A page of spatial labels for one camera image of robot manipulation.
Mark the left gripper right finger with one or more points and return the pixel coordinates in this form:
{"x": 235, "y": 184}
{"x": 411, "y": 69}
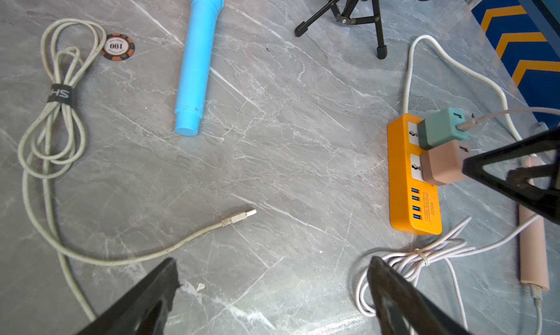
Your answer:
{"x": 389, "y": 287}

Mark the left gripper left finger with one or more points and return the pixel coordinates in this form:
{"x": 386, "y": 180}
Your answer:
{"x": 145, "y": 308}

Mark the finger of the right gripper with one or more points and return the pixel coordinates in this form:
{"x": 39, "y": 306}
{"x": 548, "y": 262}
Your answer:
{"x": 536, "y": 188}

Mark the pink electric toothbrush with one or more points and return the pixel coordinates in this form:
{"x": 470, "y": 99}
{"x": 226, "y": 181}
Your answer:
{"x": 533, "y": 258}

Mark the pink charger cube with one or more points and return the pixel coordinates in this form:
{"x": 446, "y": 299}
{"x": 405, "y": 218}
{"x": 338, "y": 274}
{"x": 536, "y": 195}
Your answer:
{"x": 443, "y": 165}

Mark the orange power strip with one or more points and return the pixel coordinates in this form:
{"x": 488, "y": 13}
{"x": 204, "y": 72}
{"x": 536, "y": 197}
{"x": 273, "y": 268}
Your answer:
{"x": 414, "y": 206}

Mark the teal charger cube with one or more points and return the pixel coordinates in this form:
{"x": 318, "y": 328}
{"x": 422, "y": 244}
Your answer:
{"x": 441, "y": 128}

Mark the black tripod stand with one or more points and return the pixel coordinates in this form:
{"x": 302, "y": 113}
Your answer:
{"x": 342, "y": 11}

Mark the blue cylindrical device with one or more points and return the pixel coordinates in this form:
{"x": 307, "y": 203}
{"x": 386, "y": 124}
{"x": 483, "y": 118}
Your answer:
{"x": 196, "y": 62}

